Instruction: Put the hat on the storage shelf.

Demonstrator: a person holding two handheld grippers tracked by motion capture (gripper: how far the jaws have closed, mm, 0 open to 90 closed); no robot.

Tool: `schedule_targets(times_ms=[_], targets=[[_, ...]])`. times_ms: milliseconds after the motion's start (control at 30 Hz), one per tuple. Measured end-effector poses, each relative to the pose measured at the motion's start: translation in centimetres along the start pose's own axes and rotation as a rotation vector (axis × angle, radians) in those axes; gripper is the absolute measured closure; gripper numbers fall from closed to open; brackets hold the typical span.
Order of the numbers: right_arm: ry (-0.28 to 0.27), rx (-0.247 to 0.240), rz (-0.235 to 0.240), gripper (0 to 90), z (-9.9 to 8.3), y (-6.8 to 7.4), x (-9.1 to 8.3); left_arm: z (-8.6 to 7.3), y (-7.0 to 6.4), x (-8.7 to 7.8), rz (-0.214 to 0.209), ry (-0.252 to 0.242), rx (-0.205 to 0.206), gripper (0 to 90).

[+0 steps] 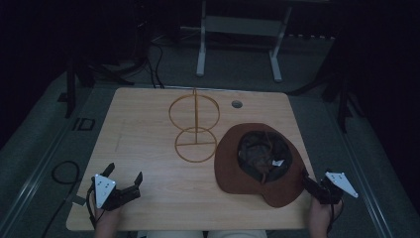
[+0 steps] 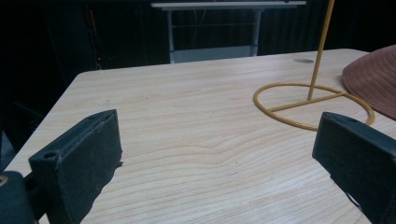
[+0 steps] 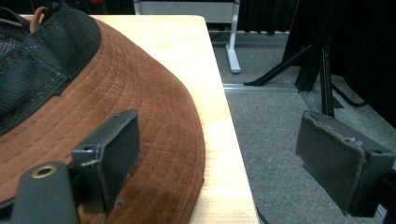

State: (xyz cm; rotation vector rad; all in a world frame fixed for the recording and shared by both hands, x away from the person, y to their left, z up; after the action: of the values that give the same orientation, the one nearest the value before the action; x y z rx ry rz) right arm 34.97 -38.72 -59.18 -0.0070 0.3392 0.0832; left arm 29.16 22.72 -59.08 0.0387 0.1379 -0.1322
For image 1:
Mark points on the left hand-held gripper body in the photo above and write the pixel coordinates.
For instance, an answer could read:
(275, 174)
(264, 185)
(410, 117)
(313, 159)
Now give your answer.
(105, 189)

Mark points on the black rectangular floor frame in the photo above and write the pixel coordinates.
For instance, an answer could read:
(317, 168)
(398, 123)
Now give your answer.
(79, 124)

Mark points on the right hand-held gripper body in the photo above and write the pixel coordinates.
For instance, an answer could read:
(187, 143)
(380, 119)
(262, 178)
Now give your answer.
(341, 182)

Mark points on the brown wide-brim hat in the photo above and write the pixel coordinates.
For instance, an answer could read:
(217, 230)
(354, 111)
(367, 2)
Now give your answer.
(231, 172)

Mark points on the person's right hand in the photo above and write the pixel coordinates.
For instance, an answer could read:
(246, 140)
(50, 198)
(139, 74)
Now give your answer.
(321, 218)

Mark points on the white metal table frame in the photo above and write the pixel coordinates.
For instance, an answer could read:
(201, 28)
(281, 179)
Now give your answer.
(242, 25)

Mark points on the person's left hand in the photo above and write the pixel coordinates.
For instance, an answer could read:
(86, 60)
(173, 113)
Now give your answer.
(106, 222)

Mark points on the grey tape piece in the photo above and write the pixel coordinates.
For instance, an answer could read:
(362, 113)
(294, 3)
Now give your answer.
(78, 200)

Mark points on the black metal stand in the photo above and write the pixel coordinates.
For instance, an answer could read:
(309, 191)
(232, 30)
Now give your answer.
(70, 89)
(343, 105)

